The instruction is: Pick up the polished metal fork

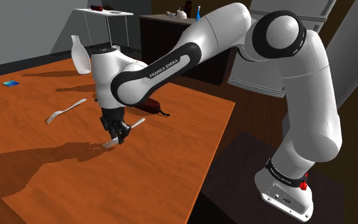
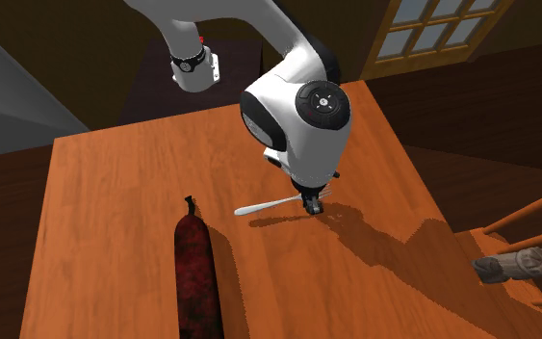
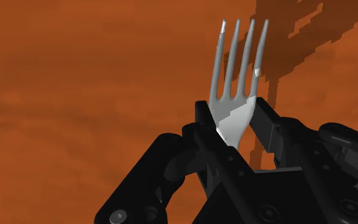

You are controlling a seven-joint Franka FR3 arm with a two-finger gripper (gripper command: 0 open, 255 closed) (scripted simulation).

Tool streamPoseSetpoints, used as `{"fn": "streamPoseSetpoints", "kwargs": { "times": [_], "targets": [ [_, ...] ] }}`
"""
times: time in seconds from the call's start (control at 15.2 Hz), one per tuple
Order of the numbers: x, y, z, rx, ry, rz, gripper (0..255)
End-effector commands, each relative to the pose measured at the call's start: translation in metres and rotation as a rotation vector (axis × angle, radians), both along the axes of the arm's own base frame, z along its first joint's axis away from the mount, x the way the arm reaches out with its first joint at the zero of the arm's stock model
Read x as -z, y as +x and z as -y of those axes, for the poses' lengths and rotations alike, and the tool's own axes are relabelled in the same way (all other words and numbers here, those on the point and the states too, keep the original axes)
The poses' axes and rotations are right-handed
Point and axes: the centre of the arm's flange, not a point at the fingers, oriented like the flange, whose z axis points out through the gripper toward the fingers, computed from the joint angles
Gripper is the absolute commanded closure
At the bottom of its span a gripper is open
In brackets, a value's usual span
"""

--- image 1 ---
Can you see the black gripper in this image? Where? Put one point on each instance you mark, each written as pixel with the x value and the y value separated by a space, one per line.
pixel 113 114

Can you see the grey refrigerator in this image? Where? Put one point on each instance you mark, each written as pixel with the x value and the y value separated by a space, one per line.
pixel 256 74

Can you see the dark robot stand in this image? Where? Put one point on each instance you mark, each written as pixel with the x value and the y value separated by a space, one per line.
pixel 237 173

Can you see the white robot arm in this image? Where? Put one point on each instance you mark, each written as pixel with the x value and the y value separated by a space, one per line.
pixel 309 93

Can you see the dark red oblong object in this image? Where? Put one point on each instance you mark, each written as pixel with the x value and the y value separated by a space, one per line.
pixel 150 106

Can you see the small blue card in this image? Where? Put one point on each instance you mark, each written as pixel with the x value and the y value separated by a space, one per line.
pixel 10 83

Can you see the orange wooden table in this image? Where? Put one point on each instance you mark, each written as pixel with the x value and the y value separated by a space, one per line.
pixel 154 161

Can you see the dark wooden cabinet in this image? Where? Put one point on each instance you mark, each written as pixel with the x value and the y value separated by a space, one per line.
pixel 160 37

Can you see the white vase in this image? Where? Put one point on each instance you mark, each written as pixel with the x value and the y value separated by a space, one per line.
pixel 80 59

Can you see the white side table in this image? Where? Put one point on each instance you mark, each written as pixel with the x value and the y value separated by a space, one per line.
pixel 104 12

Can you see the silver fork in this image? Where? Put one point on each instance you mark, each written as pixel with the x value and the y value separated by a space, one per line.
pixel 67 109
pixel 138 123

